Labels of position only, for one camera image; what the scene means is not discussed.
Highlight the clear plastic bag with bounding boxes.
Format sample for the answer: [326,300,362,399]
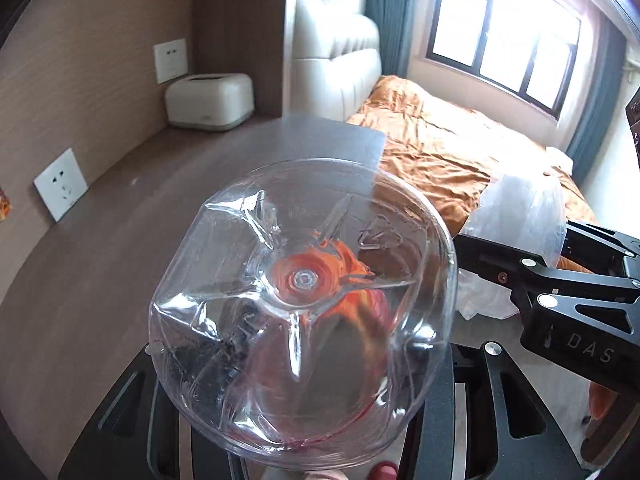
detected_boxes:
[457,172,566,321]

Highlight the clear plastic bottle red label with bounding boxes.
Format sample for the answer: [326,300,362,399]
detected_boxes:
[149,158,458,471]

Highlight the orange bed cover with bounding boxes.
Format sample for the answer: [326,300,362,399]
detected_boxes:
[349,76,594,271]

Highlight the dark framed window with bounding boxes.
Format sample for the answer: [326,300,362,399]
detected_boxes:
[425,0,582,118]

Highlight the beige padded headboard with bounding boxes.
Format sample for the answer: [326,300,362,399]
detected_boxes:
[291,0,382,122]

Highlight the teal curtain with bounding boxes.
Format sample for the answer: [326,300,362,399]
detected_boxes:
[364,0,414,77]

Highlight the white tissue box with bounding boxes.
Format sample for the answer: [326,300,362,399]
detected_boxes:
[165,73,255,132]

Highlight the anime sticker strip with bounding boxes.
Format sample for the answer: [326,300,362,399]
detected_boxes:
[0,188,12,221]

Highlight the upper white wall socket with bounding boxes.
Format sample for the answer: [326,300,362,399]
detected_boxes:
[153,38,189,84]

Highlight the white wall socket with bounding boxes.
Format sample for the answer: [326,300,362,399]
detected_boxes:
[34,148,88,222]
[153,38,189,84]

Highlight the lower white wall socket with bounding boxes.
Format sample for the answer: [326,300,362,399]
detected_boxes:
[34,148,88,222]

